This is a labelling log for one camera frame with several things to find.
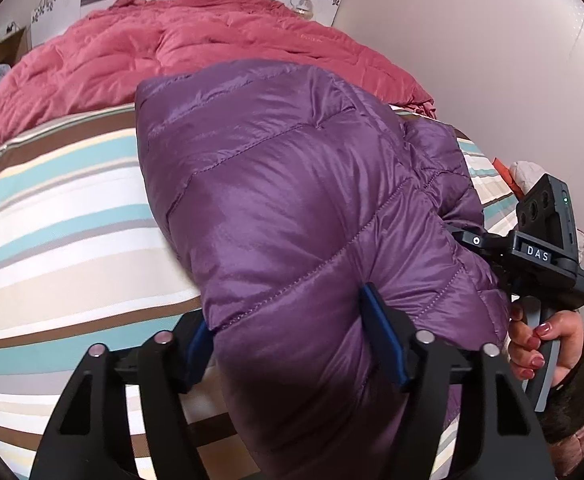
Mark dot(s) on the striped bed sheet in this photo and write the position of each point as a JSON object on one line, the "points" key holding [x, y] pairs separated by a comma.
{"points": [[72, 240]]}

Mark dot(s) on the cardboard box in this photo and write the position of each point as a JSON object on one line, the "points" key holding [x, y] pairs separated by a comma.
{"points": [[9, 47]]}

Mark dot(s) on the red comforter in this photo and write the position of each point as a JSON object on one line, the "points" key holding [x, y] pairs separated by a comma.
{"points": [[122, 50]]}

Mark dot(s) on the purple puffer jacket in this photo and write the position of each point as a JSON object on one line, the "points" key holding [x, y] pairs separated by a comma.
{"points": [[297, 185]]}

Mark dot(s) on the person's right hand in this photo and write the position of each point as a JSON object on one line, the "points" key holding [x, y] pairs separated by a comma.
{"points": [[569, 340]]}

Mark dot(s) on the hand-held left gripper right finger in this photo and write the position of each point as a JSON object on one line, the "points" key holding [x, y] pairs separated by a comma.
{"points": [[379, 330]]}

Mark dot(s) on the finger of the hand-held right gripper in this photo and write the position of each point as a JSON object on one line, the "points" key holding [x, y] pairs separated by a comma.
{"points": [[477, 241]]}

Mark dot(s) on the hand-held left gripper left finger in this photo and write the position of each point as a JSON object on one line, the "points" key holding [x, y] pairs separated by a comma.
{"points": [[199, 355]]}

